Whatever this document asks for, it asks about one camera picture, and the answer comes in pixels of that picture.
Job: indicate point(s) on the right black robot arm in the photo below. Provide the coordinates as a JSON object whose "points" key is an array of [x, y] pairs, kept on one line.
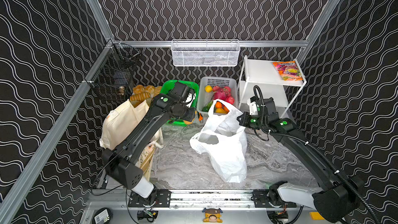
{"points": [[337, 194]]}

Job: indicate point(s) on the yellow mango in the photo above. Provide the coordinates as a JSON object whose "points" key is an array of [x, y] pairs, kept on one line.
{"points": [[221, 111]]}

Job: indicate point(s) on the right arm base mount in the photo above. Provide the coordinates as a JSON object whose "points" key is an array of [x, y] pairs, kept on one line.
{"points": [[270, 197]]}

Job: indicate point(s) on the orange candy bag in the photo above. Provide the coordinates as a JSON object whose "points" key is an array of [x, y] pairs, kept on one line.
{"points": [[289, 71]]}

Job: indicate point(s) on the red apple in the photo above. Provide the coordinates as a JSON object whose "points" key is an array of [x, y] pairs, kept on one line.
{"points": [[230, 100]]}

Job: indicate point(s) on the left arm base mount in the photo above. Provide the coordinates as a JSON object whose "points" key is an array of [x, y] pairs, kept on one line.
{"points": [[158, 198]]}

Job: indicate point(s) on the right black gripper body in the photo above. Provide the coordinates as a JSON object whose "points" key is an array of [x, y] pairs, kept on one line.
{"points": [[244, 120]]}

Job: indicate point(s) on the white plastic fruit basket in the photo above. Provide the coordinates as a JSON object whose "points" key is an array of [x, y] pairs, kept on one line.
{"points": [[204, 97]]}

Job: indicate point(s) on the yellow label plate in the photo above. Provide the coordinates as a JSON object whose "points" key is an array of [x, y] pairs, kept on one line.
{"points": [[316, 216]]}

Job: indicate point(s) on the yellow lemon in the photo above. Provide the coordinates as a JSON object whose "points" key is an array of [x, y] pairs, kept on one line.
{"points": [[208, 89]]}

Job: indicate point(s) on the white two-tier shelf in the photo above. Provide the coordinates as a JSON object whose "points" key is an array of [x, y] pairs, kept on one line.
{"points": [[264, 74]]}

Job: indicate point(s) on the white plastic grocery bag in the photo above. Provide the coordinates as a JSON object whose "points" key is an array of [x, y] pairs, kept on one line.
{"points": [[225, 142]]}

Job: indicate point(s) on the pink dragon fruit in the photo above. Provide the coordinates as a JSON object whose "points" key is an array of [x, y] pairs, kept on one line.
{"points": [[221, 93]]}

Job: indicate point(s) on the white wire wall basket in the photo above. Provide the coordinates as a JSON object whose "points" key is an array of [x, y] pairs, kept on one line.
{"points": [[224, 52]]}

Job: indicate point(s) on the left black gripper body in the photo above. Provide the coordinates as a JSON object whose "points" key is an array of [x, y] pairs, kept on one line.
{"points": [[189, 98]]}

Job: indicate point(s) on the cream canvas tote bag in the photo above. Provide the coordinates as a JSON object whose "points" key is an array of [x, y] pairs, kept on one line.
{"points": [[120, 122]]}

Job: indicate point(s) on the black wire wall basket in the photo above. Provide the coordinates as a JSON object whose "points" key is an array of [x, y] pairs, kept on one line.
{"points": [[113, 81]]}

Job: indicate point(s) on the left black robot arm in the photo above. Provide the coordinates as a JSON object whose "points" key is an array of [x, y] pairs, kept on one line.
{"points": [[119, 163]]}

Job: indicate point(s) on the cartoon figure sticker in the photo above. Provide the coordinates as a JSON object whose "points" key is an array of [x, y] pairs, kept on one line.
{"points": [[212, 215]]}

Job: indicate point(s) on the green plastic basket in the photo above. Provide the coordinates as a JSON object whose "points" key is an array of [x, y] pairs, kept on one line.
{"points": [[189, 98]]}

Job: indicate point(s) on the dark green cucumber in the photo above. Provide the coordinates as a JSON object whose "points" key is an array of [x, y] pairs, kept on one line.
{"points": [[207, 107]]}

